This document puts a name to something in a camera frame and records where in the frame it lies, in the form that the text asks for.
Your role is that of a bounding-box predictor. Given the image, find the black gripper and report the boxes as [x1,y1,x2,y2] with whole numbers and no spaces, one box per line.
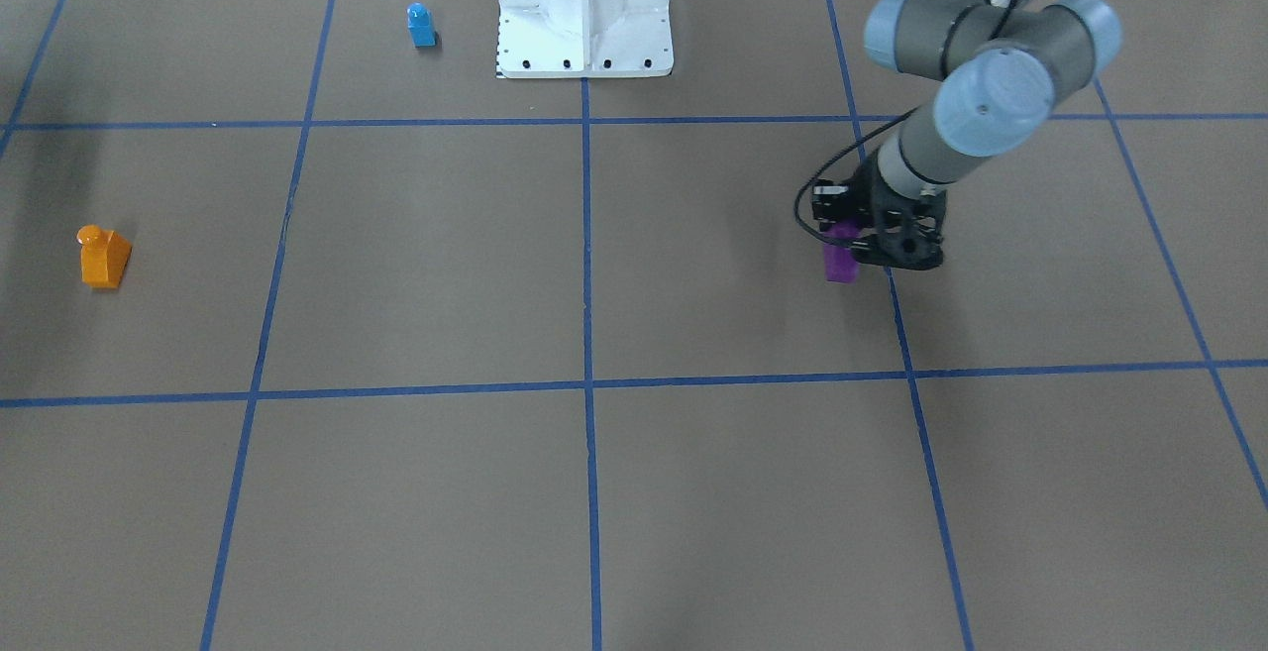
[850,156,946,272]

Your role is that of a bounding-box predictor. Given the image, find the purple trapezoid block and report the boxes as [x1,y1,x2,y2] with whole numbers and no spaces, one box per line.
[823,222,860,284]

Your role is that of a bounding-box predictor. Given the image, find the orange trapezoid block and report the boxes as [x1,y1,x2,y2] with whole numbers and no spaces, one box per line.
[76,225,133,291]

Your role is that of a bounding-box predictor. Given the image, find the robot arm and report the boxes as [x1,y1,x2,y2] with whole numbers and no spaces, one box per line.
[812,0,1123,280]

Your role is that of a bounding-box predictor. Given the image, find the small blue block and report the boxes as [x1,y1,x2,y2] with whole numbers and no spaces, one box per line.
[406,3,437,48]

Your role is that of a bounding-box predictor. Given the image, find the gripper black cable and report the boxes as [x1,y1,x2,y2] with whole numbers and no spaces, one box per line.
[793,108,917,236]

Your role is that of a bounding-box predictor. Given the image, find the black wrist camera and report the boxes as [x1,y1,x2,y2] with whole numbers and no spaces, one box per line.
[810,178,856,233]

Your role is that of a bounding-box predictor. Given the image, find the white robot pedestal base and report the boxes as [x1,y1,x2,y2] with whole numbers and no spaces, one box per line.
[495,0,675,79]

